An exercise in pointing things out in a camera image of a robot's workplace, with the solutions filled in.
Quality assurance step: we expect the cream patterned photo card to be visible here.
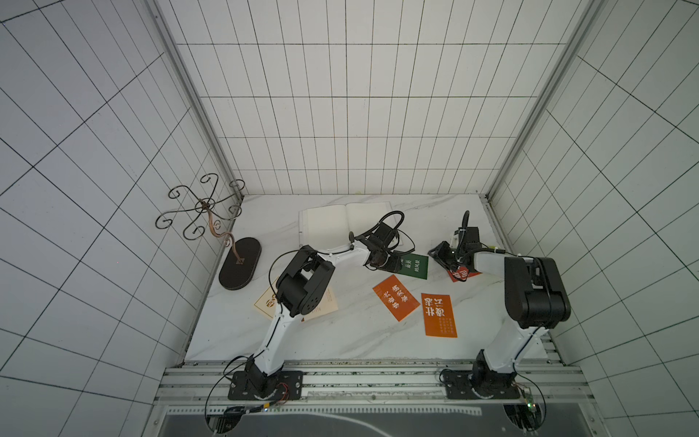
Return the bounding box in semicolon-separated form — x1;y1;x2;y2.
254;288;277;320

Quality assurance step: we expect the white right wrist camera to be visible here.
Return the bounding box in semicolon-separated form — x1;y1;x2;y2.
451;227;482;253

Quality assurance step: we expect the white photo album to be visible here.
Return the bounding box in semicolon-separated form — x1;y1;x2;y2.
299;202;392;252

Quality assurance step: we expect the cream text photo card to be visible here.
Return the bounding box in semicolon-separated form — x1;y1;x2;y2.
303;287;339;322

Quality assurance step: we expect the aluminium mounting rail frame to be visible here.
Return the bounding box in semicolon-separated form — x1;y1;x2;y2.
155;359;606;436

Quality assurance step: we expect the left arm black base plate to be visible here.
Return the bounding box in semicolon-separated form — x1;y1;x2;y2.
228;371;304;402

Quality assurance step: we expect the red photo card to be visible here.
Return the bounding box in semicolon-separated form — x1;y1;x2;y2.
447;266;480;283

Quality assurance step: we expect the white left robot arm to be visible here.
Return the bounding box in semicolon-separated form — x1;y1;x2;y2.
245;225;402;383

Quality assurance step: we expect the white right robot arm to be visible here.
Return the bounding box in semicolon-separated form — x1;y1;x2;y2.
429;241;572;390

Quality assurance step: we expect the orange tilted photo card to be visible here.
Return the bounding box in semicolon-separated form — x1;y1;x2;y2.
372;275;420;322

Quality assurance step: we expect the copper wire jewelry stand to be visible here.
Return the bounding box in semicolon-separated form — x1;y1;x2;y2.
155;172;262;291

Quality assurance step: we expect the orange upright photo card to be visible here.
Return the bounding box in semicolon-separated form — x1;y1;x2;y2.
422;293;458;339

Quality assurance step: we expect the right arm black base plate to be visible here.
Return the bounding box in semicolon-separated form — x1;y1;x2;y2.
439;369;521;401

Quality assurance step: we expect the green photo card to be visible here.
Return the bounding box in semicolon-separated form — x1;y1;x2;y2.
387;253;429;280

